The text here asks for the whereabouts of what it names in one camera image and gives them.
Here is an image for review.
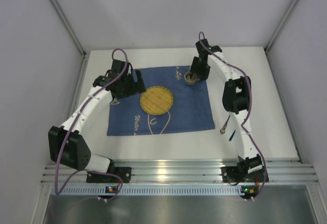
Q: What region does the small beige cup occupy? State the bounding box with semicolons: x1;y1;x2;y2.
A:
184;71;197;85

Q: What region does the round yellow woven plate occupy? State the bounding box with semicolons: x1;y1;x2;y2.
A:
139;86;174;115

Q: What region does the dark metallic fork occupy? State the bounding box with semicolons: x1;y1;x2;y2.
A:
220;115;230;134

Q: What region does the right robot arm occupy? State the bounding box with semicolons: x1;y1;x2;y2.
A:
184;38;264;175

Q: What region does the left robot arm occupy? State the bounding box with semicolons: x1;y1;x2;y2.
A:
48;59;146;173

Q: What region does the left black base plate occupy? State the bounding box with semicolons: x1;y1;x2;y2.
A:
86;167;132;183

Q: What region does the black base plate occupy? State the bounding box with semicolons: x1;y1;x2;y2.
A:
221;166;265;185
86;167;132;183

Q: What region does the aluminium mounting rail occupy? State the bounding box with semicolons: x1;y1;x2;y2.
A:
40;159;319;184

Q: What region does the left aluminium frame post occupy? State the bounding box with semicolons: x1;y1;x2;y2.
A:
49;0;86;56

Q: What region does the aluminium frame post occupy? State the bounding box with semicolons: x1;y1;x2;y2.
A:
264;0;300;54
49;0;86;56

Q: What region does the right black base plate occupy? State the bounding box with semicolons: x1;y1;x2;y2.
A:
221;166;265;185

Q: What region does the perforated cable duct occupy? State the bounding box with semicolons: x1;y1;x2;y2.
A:
61;184;258;196

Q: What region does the right aluminium frame post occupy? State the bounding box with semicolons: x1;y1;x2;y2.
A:
264;0;300;54

